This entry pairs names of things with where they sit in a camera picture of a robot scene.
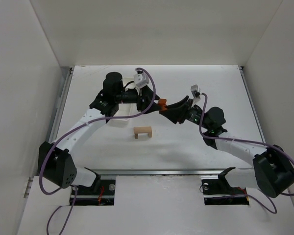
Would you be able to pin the left aluminium rail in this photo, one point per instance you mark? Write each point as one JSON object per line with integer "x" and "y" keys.
{"x": 58, "y": 109}

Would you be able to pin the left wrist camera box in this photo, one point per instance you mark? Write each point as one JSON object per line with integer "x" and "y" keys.
{"x": 141, "y": 80}

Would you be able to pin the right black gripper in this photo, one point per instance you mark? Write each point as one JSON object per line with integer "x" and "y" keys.
{"x": 186, "y": 112}

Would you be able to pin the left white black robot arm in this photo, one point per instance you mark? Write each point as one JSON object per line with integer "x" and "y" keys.
{"x": 56, "y": 159}

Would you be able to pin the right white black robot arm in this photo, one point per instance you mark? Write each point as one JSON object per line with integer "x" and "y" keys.
{"x": 272, "y": 170}

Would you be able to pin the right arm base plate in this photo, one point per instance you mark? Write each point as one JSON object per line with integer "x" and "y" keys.
{"x": 216, "y": 192}

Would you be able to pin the front aluminium rail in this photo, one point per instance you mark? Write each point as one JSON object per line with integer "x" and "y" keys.
{"x": 140, "y": 172}

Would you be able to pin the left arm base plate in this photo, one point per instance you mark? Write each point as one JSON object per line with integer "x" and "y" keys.
{"x": 103, "y": 196}

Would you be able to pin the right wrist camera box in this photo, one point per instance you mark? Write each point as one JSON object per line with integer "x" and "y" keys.
{"x": 196, "y": 93}

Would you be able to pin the white plastic tray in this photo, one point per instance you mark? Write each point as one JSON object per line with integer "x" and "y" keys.
{"x": 124, "y": 109}

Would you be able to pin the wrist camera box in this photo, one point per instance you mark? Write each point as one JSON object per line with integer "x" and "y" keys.
{"x": 141, "y": 80}
{"x": 196, "y": 93}

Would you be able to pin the orange arch wood block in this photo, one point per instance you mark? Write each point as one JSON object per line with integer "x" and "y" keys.
{"x": 162, "y": 103}

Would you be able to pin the long light wood block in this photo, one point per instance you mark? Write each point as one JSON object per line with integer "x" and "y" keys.
{"x": 143, "y": 130}

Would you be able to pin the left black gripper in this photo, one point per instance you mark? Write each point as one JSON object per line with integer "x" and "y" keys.
{"x": 142, "y": 100}

